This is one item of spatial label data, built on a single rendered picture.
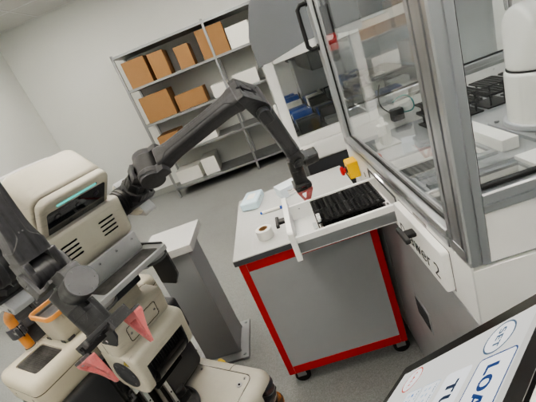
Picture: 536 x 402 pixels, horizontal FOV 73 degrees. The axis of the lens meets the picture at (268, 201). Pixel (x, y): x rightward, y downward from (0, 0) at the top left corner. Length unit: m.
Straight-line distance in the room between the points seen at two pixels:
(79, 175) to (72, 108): 4.93
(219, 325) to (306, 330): 0.58
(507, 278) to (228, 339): 1.58
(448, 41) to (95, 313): 0.76
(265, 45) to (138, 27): 3.77
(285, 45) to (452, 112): 1.36
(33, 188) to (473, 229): 0.95
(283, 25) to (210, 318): 1.53
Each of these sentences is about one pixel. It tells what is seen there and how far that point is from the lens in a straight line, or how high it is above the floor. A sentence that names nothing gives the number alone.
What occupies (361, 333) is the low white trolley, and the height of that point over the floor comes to 0.20.
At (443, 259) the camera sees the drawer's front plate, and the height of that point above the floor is 0.91.
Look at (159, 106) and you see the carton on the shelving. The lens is 5.08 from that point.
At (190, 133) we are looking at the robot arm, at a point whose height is 1.30.
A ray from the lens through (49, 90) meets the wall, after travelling 6.06.
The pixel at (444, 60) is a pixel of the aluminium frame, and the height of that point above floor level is 1.33.
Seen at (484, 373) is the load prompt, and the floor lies 1.15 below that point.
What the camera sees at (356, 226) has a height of 0.86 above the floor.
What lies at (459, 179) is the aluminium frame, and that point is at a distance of 0.69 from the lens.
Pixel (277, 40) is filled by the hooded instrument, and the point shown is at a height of 1.45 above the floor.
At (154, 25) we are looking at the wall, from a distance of 5.49.
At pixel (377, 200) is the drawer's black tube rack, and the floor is 0.90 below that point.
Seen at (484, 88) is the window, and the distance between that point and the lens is 0.69.
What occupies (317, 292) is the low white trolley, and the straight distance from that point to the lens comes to 1.55.
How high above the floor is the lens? 1.44
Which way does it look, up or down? 22 degrees down
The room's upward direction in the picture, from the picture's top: 22 degrees counter-clockwise
